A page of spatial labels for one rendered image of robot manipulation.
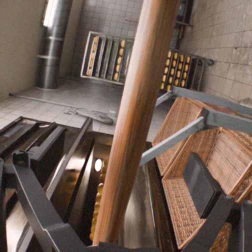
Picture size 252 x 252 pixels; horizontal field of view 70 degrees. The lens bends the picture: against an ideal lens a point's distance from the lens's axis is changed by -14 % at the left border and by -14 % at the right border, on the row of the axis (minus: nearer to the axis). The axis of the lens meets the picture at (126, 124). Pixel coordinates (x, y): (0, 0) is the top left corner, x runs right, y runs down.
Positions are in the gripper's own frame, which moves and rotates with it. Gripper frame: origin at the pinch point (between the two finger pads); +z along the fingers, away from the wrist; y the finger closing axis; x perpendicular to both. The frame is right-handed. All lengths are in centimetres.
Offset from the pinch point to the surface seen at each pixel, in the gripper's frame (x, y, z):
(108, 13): 108, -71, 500
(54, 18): 50, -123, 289
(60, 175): -46, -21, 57
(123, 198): -4.0, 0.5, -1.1
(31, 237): -45, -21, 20
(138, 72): 8.2, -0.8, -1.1
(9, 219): -62, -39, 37
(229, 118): -0.9, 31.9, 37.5
